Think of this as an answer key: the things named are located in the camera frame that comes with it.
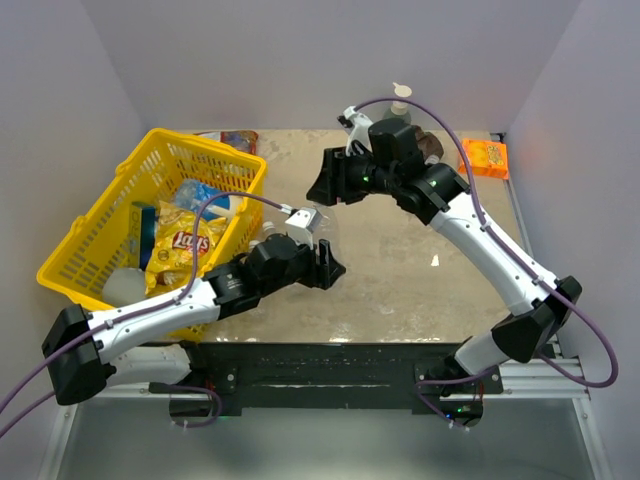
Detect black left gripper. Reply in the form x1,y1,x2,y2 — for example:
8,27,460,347
261,231,345,297

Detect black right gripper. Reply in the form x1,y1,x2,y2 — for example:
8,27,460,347
306,145,399,206

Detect clear plastic bottle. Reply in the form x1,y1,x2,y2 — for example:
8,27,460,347
313,203,341,255

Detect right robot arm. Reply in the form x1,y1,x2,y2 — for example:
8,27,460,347
307,113,582,393

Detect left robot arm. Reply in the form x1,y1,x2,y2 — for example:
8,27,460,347
42,234,346,405

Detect green soap pump bottle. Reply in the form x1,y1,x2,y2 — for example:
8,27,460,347
383,82,412,124

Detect red snack bag behind basket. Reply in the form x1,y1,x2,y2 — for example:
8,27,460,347
196,130,259,155

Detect blue white plastic package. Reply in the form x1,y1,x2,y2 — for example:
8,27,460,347
171,179,243,222

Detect yellow plastic shopping basket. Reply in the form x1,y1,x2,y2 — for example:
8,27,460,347
36,128,268,311

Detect orange candy box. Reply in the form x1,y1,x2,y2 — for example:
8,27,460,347
461,138,509,180

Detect yellow Lays chips bag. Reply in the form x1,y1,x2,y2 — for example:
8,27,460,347
145,201,227,297

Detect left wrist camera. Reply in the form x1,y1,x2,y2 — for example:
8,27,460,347
285,207,322,247

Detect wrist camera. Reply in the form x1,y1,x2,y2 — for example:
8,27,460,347
285,207,322,247
338,106,373,154

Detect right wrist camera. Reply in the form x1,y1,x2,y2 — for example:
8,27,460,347
338,106,373,154

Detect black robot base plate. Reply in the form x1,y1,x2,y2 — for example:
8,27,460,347
148,340,504,418

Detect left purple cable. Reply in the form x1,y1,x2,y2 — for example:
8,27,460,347
0,191,296,441

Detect aluminium frame rail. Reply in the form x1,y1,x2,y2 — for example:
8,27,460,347
500,359,614,479

